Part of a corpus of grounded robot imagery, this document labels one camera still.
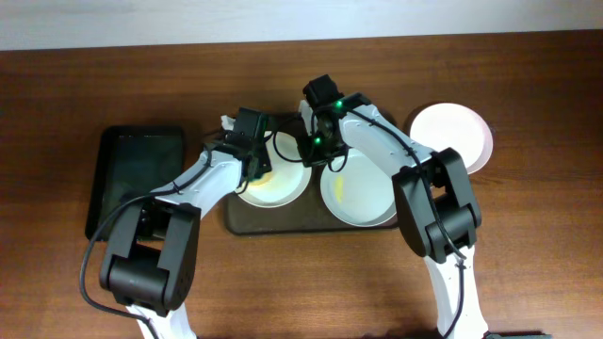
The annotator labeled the green yellow sponge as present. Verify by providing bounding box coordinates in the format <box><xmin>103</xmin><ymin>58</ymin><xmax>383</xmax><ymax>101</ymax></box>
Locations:
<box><xmin>249</xmin><ymin>172</ymin><xmax>273</xmax><ymax>186</ymax></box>

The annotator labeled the cream plastic plate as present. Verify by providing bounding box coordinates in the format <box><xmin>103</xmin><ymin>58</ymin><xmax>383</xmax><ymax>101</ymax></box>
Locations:
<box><xmin>236</xmin><ymin>132</ymin><xmax>312</xmax><ymax>208</ymax></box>

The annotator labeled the pale green plastic plate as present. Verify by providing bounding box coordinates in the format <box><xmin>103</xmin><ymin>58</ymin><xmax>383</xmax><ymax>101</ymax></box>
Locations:
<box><xmin>319</xmin><ymin>149</ymin><xmax>396</xmax><ymax>228</ymax></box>

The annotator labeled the pink plastic plate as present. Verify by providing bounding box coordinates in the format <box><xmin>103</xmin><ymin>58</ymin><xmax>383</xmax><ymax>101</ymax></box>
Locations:
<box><xmin>409</xmin><ymin>103</ymin><xmax>494</xmax><ymax>174</ymax></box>

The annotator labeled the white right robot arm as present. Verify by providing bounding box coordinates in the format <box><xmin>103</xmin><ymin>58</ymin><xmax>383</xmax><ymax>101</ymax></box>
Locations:
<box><xmin>298</xmin><ymin>99</ymin><xmax>489</xmax><ymax>338</ymax></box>

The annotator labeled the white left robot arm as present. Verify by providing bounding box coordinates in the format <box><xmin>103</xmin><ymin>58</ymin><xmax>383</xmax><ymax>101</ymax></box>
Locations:
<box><xmin>99</xmin><ymin>132</ymin><xmax>270</xmax><ymax>338</ymax></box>

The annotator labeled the dark brown serving tray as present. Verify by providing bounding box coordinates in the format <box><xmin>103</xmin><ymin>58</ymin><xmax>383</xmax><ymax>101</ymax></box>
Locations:
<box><xmin>222</xmin><ymin>166</ymin><xmax>396</xmax><ymax>235</ymax></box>

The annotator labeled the small black tray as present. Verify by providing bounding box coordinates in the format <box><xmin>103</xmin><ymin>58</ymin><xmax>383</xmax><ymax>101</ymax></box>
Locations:
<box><xmin>85</xmin><ymin>125</ymin><xmax>186</xmax><ymax>238</ymax></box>

